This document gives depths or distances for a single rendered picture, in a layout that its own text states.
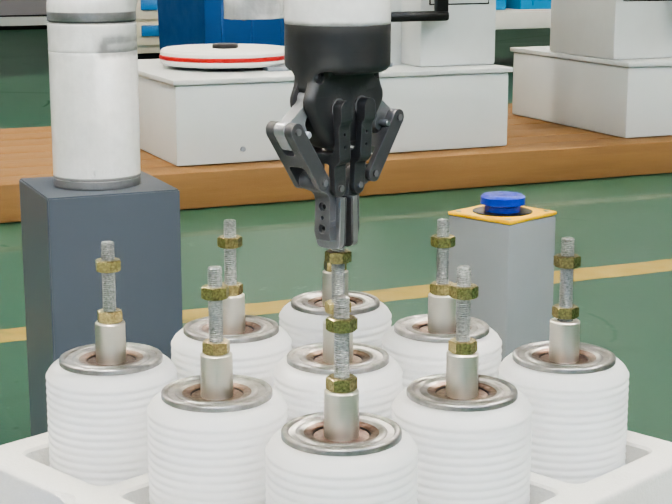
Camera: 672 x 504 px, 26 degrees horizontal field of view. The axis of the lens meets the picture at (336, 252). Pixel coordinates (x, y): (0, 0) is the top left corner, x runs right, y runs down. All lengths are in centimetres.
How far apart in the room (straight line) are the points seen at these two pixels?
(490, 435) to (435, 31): 249
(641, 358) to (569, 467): 96
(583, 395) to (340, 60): 29
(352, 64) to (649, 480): 36
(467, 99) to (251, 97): 53
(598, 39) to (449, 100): 52
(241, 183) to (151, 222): 158
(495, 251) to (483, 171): 205
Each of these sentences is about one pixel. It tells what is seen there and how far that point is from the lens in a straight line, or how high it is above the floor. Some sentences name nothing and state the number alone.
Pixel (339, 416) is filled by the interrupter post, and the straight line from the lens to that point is 90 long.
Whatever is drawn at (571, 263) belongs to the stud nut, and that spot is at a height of 33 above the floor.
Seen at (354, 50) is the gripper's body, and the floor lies 48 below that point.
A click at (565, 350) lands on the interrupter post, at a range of 108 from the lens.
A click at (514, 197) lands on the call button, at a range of 131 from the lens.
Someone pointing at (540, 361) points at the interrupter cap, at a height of 25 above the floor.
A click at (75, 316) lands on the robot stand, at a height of 17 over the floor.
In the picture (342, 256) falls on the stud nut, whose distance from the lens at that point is 105.
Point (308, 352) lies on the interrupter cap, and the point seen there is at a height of 25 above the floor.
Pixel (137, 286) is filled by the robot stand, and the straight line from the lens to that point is 153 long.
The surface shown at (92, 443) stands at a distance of 106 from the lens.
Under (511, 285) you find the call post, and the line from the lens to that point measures 129.
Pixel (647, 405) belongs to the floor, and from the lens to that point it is 182.
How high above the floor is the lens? 55
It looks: 12 degrees down
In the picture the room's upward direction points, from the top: straight up
